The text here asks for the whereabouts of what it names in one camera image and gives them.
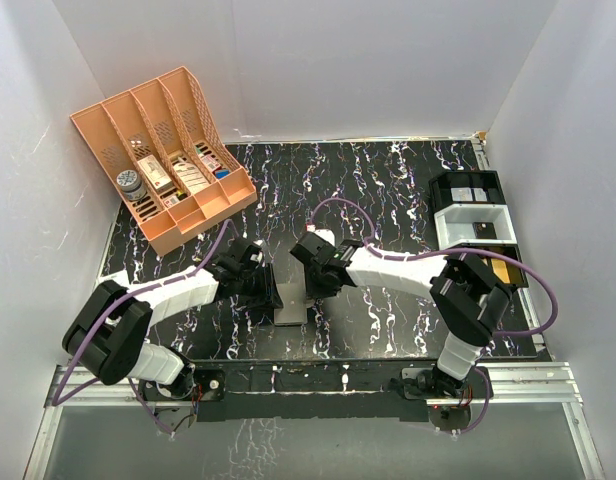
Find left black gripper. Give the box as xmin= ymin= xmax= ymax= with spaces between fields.
xmin=236 ymin=262 xmax=281 ymax=310

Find grey leather card holder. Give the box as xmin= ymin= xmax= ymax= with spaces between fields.
xmin=273 ymin=283 xmax=308 ymax=327

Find black and white tray set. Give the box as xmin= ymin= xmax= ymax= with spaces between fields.
xmin=429 ymin=170 xmax=521 ymax=261

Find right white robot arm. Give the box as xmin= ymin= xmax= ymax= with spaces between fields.
xmin=290 ymin=232 xmax=512 ymax=398

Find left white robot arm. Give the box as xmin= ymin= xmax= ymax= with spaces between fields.
xmin=62 ymin=237 xmax=283 ymax=399

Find white label cards stack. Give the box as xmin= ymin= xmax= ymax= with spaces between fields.
xmin=170 ymin=155 xmax=210 ymax=195

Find cards in black tray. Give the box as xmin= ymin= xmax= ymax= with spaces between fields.
xmin=450 ymin=187 xmax=490 ymax=203

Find black card in white tray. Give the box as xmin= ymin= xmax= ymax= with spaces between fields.
xmin=473 ymin=222 xmax=498 ymax=240

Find gold card in tray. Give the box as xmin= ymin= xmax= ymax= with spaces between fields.
xmin=482 ymin=257 xmax=523 ymax=285

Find small pink white packet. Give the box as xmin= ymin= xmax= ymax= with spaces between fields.
xmin=195 ymin=144 xmax=223 ymax=173

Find white pink box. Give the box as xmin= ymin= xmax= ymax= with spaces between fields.
xmin=137 ymin=155 xmax=173 ymax=193

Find small round patterned tin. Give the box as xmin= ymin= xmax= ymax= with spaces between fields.
xmin=116 ymin=169 xmax=146 ymax=202

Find orange plastic desk organizer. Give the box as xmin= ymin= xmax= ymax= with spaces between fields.
xmin=71 ymin=67 xmax=257 ymax=256

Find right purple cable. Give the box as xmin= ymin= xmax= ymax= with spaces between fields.
xmin=307 ymin=197 xmax=560 ymax=436

